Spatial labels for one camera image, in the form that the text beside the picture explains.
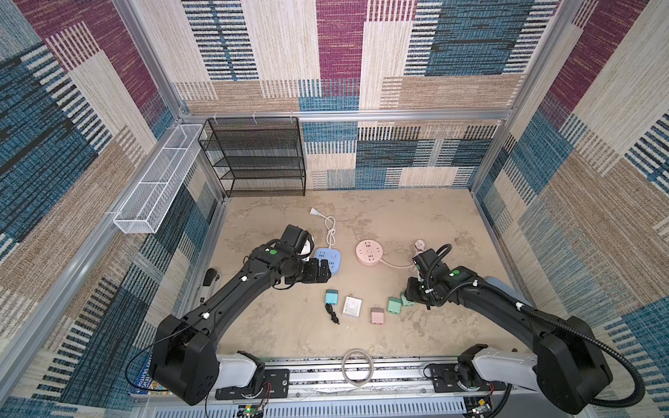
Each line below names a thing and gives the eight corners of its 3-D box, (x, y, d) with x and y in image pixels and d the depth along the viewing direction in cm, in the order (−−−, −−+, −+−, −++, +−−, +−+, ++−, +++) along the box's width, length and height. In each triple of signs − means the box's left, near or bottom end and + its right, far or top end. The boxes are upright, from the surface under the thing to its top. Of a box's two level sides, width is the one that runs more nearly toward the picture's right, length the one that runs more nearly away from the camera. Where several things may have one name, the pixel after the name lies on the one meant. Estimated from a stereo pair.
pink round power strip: (356, 266, 98) (356, 262, 96) (355, 244, 105) (355, 239, 102) (383, 265, 98) (384, 262, 96) (380, 243, 104) (381, 239, 102)
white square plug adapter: (342, 314, 87) (342, 311, 85) (346, 295, 91) (346, 292, 89) (359, 318, 86) (359, 315, 84) (363, 299, 90) (363, 296, 88)
